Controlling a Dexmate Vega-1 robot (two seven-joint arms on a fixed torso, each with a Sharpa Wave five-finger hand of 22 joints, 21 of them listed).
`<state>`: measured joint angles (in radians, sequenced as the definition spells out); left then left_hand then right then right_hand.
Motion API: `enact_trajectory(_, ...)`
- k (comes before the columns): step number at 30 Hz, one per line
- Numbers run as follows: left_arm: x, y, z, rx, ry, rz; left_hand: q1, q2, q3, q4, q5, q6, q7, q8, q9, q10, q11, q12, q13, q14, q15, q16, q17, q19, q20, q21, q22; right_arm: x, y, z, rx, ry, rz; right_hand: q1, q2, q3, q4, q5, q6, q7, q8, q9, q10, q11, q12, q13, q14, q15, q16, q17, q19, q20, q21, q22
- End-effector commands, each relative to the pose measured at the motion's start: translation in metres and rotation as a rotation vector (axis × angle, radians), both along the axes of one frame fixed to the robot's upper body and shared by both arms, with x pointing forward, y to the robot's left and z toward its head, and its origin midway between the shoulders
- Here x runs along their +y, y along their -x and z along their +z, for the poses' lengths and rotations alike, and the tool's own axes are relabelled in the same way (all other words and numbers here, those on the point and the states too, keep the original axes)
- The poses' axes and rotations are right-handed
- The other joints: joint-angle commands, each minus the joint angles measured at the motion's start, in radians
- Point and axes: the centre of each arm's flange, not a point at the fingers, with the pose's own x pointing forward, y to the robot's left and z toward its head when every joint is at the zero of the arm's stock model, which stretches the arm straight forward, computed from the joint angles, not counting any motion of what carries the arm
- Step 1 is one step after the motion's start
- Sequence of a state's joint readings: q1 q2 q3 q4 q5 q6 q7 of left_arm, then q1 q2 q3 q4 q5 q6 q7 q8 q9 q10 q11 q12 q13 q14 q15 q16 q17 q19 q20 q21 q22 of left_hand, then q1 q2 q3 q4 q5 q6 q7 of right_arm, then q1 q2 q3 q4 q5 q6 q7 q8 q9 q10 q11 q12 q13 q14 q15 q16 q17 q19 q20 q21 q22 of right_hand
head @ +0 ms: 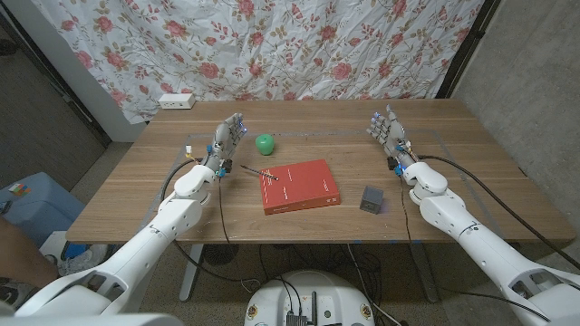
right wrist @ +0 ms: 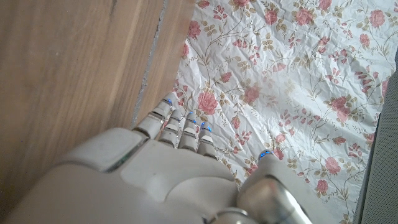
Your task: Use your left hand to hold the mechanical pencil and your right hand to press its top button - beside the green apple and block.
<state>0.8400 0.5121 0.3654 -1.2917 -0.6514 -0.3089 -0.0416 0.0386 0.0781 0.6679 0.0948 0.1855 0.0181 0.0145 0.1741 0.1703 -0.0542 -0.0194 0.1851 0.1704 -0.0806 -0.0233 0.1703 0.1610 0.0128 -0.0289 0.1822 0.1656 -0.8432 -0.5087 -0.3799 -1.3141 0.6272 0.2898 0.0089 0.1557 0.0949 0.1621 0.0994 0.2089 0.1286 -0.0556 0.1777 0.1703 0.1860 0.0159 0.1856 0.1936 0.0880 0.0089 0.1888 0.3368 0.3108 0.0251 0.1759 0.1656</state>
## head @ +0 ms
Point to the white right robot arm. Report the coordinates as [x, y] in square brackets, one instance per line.
[489, 253]

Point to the floral backdrop cloth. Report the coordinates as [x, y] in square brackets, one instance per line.
[272, 45]

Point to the blue storage bin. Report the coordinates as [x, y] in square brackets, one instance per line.
[41, 208]

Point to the grey sneaker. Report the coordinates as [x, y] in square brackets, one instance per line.
[84, 263]

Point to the white power strip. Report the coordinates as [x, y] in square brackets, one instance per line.
[176, 101]

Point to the black backdrop stand pole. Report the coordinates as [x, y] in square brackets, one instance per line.
[471, 41]

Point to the grey cube block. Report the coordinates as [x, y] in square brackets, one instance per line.
[371, 199]

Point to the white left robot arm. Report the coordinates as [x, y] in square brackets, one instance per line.
[149, 235]

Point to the grey tape outline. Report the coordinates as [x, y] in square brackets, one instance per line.
[317, 134]

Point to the white table leg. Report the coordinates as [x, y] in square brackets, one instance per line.
[426, 276]
[190, 276]

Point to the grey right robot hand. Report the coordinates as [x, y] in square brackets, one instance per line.
[393, 136]

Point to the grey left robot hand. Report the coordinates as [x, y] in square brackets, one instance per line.
[222, 145]

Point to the red hardcover book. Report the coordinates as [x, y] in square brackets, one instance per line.
[299, 185]

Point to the rubik's cube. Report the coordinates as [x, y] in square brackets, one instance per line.
[20, 189]

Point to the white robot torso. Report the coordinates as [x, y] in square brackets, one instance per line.
[308, 294]

